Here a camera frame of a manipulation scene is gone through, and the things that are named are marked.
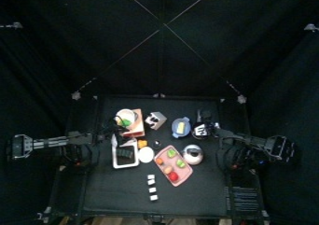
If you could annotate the white toy pot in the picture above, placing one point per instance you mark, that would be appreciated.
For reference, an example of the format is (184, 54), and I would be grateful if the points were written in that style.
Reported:
(124, 114)

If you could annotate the metal frame bracket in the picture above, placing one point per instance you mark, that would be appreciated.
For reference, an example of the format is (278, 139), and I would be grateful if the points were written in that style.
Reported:
(240, 99)
(15, 25)
(76, 95)
(310, 27)

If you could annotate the small white cube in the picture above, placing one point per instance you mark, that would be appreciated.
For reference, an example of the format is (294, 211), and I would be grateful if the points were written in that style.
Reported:
(151, 176)
(152, 189)
(154, 197)
(151, 182)

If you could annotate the white rectangular tray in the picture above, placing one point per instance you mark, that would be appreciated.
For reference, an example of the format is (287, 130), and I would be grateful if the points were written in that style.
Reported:
(115, 160)

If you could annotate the green toy vegetable in pot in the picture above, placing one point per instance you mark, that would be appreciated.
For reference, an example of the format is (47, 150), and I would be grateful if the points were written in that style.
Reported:
(126, 122)

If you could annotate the small black round object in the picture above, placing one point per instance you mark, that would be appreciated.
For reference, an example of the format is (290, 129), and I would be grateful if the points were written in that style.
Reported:
(156, 143)

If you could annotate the orange toy food block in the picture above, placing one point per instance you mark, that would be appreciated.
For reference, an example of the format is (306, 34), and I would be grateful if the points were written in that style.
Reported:
(142, 143)

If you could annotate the peach toy food piece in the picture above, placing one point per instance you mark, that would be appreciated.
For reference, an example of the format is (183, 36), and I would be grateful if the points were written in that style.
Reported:
(167, 170)

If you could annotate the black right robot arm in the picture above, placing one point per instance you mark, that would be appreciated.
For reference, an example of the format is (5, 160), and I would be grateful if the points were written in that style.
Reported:
(248, 140)

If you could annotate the yellow toy corn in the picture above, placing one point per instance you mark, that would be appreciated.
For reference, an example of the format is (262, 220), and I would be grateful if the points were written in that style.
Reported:
(180, 128)

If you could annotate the white round plate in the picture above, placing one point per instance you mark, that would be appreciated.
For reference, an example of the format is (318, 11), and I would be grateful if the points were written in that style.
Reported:
(146, 154)

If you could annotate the pink toy stove box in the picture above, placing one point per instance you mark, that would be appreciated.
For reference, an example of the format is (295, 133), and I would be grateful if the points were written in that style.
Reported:
(139, 126)

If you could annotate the white silver toy kettle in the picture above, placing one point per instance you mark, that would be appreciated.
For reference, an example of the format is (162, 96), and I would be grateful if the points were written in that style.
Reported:
(192, 157)

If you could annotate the black label with white text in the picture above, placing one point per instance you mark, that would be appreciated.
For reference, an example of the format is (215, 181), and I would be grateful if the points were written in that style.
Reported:
(244, 199)

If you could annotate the blue toy pan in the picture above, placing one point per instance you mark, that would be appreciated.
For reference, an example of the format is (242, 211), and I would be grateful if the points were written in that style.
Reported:
(176, 132)

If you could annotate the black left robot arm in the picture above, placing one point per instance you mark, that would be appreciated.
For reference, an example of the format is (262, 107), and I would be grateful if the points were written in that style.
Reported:
(49, 141)

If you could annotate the pink rectangular tray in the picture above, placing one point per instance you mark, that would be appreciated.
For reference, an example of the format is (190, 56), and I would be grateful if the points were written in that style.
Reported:
(184, 172)

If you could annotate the small orange toy food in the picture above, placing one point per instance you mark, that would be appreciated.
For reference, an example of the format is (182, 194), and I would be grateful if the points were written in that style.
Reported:
(159, 161)

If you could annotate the grey toy toaster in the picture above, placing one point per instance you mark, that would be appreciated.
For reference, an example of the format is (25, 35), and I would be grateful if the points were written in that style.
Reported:
(156, 118)

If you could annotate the red toy tomato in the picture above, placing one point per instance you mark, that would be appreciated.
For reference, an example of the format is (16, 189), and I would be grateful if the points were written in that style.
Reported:
(174, 176)

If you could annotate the black ribbed grate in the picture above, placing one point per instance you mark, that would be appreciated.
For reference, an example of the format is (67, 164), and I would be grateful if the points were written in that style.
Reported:
(124, 153)

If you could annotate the green toy food piece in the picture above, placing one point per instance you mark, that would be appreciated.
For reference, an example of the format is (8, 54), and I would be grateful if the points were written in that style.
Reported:
(171, 153)
(180, 163)

